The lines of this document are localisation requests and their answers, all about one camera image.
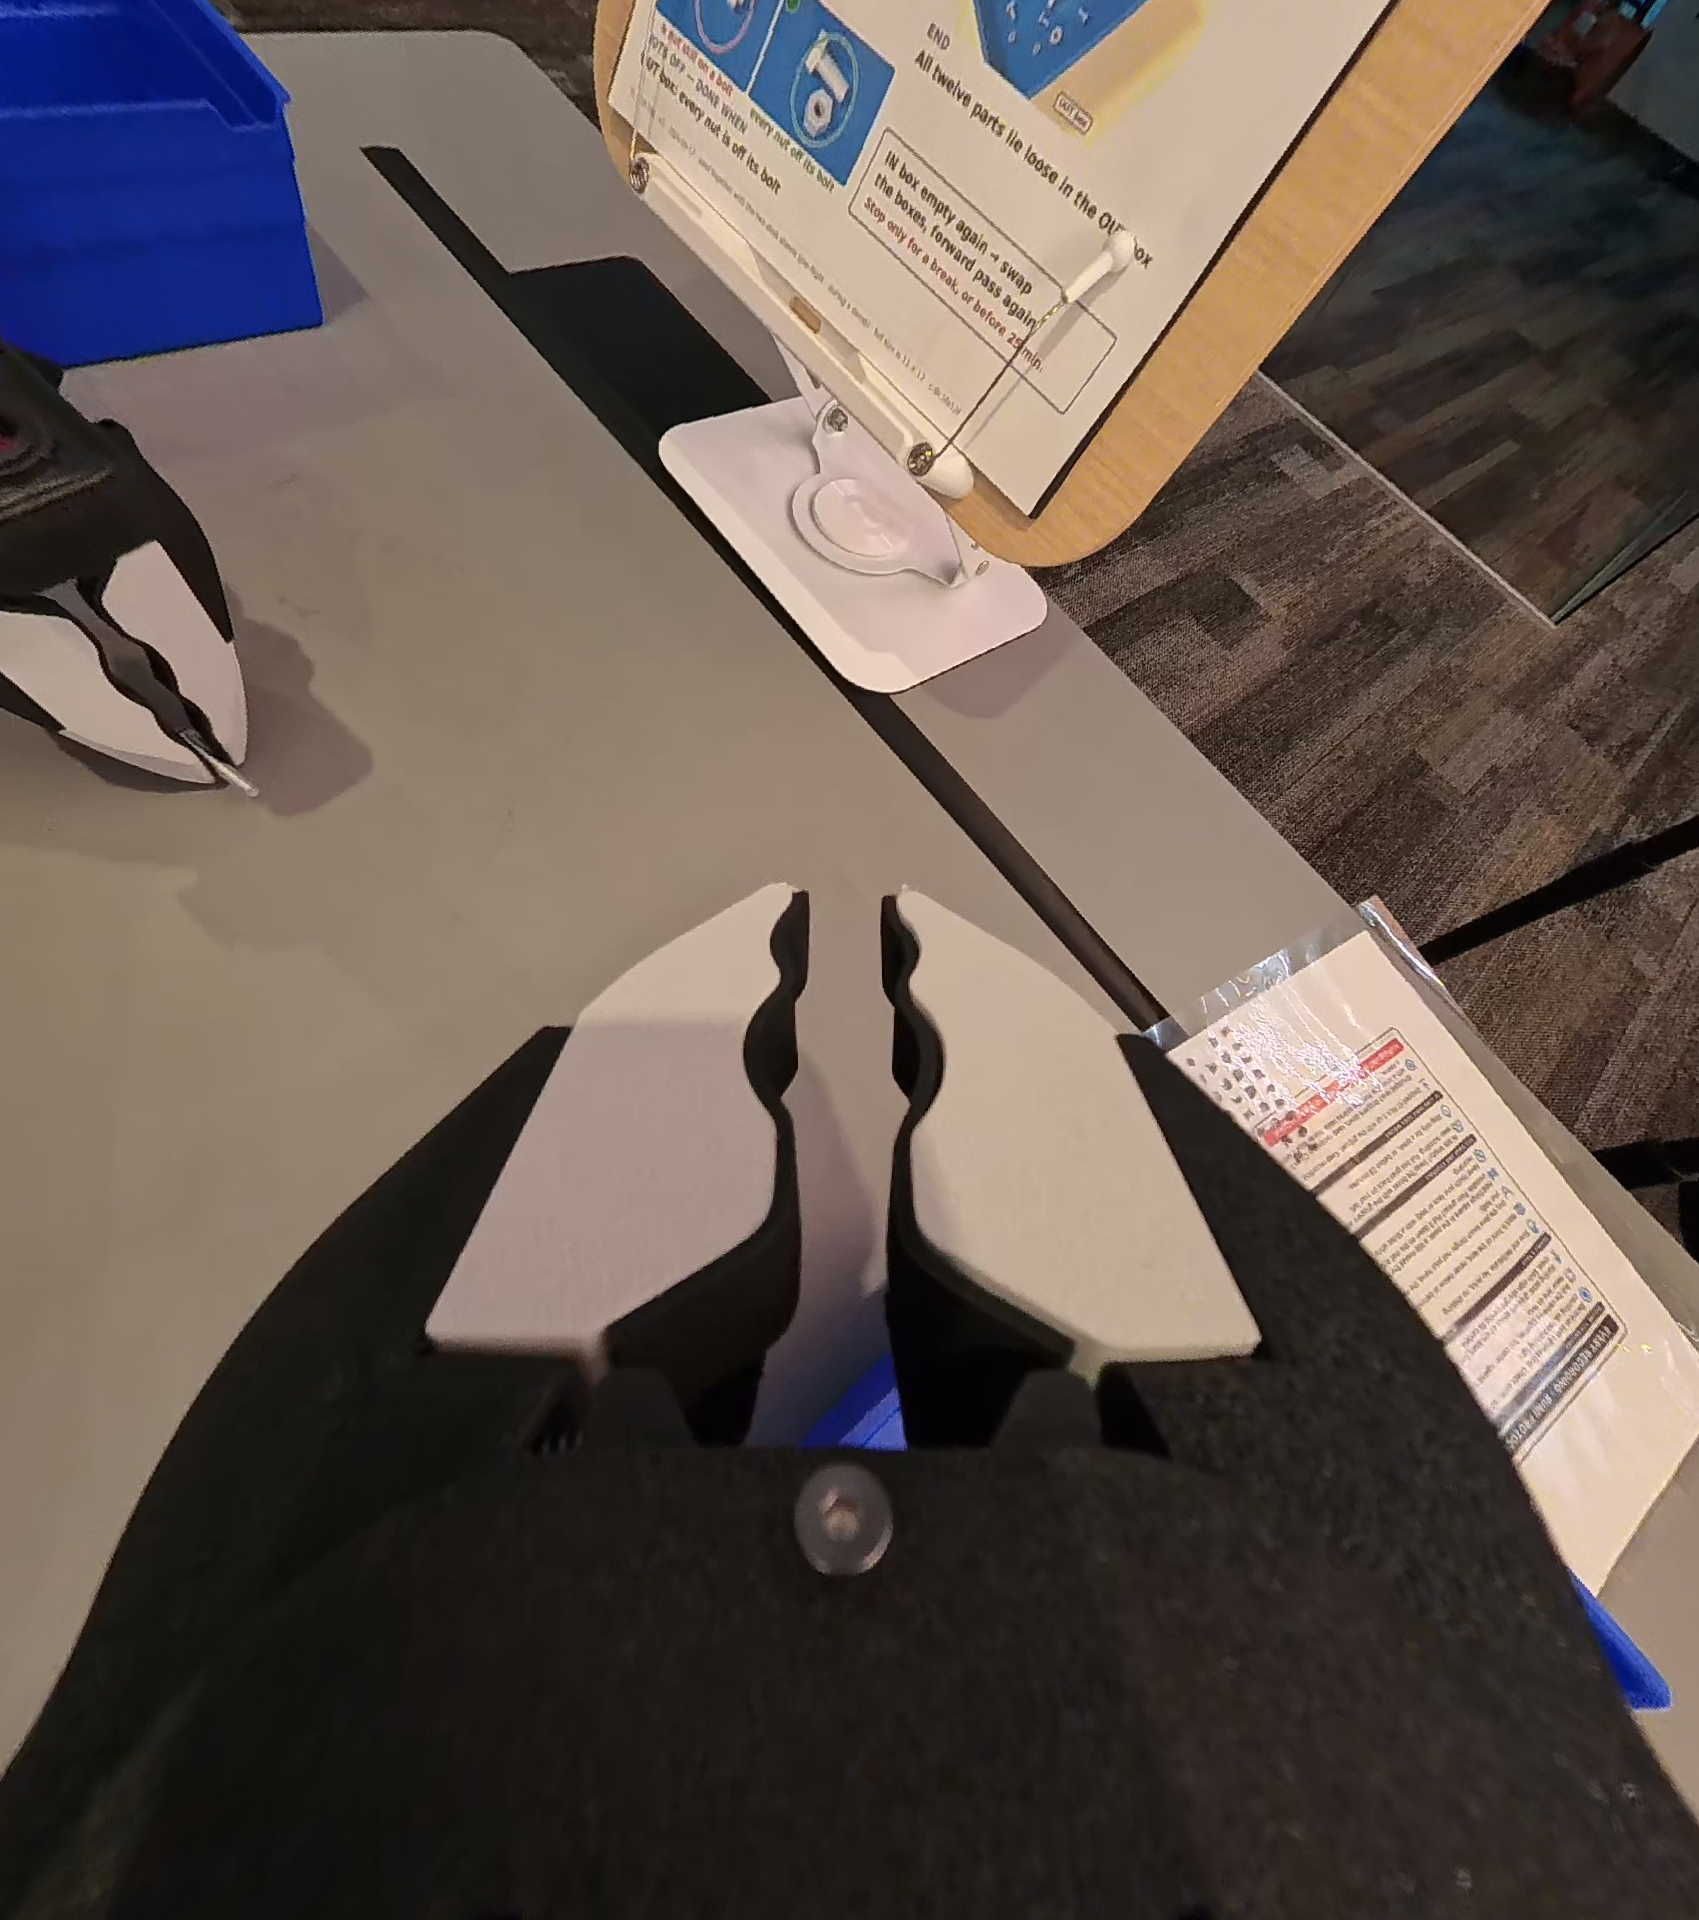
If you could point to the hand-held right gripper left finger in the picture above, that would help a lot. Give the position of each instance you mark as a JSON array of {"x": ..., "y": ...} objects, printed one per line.
[{"x": 607, "y": 1181}]

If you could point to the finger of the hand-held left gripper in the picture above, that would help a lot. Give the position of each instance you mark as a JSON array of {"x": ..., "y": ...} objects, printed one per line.
[
  {"x": 38, "y": 665},
  {"x": 193, "y": 646}
]

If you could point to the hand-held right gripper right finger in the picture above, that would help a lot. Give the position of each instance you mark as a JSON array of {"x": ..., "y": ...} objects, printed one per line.
[{"x": 1058, "y": 1181}]

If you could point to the blue plastic bin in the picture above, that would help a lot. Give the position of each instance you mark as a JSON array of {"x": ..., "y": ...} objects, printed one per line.
[
  {"x": 1619, "y": 1663},
  {"x": 82, "y": 199}
]

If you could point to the laminated instruction sheet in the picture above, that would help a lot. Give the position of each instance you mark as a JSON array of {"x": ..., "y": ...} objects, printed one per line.
[{"x": 1481, "y": 1246}]

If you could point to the black easel stand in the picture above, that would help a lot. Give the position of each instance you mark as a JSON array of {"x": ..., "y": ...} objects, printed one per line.
[{"x": 1618, "y": 871}]

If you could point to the wooden document board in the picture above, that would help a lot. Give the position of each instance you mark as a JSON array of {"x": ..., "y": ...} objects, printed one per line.
[{"x": 1284, "y": 332}]

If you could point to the printed instruction paper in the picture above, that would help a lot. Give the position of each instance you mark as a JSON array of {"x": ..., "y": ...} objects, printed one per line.
[{"x": 967, "y": 175}]

